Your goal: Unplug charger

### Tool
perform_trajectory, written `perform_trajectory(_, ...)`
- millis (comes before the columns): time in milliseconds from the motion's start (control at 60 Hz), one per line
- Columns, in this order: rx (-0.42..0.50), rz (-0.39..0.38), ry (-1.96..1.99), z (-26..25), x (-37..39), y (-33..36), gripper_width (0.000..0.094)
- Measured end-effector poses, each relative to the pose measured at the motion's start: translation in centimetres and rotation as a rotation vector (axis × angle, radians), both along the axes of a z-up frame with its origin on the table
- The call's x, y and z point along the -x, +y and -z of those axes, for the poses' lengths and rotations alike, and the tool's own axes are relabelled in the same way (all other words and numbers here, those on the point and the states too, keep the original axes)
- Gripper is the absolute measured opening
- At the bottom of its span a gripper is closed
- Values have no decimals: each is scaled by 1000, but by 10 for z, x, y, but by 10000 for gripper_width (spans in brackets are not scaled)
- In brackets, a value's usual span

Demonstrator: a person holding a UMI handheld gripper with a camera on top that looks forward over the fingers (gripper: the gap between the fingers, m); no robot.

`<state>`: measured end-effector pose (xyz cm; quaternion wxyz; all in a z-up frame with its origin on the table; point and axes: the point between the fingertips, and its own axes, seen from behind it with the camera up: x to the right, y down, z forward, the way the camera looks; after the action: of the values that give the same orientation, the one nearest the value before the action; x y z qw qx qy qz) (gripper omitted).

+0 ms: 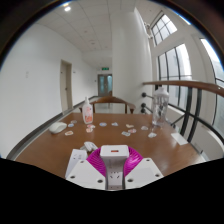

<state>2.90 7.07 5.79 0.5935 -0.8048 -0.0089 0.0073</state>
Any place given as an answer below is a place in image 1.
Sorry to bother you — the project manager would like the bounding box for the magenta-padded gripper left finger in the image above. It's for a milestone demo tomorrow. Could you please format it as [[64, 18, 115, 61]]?
[[65, 147, 108, 192]]

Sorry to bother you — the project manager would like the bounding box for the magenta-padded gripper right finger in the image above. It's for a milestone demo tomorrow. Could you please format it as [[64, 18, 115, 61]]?
[[123, 146, 165, 191]]

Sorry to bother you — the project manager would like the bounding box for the white charger block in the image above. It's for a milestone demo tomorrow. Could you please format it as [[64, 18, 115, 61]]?
[[99, 144, 130, 169]]

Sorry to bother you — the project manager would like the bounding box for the white computer mouse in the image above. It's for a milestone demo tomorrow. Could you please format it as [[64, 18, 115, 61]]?
[[48, 121, 68, 135]]

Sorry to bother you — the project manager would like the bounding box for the white pump bottle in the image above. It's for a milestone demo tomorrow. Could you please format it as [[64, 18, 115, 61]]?
[[82, 96, 94, 125]]

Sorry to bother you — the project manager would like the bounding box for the clear plastic water bottle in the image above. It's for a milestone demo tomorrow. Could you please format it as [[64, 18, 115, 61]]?
[[151, 86, 170, 128]]

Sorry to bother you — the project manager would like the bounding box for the wooden chair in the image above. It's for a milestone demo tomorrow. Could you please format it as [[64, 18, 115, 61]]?
[[79, 96, 137, 115]]

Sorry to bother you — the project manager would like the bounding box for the beige door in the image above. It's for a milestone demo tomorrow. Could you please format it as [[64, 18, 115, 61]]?
[[59, 59, 73, 114]]

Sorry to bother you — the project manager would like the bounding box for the grey double door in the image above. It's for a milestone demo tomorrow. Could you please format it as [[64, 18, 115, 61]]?
[[97, 73, 113, 98]]

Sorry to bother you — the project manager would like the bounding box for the wooden handrail black railing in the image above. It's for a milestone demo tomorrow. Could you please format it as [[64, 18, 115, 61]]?
[[141, 79, 224, 158]]

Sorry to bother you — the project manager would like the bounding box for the large side window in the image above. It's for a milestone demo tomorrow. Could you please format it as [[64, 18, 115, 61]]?
[[199, 38, 224, 138]]

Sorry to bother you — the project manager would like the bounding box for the tall arched window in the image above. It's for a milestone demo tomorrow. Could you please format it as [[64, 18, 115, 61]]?
[[157, 43, 194, 111]]

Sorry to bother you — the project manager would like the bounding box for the small gridded window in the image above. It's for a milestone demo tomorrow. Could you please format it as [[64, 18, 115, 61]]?
[[150, 12, 178, 46]]

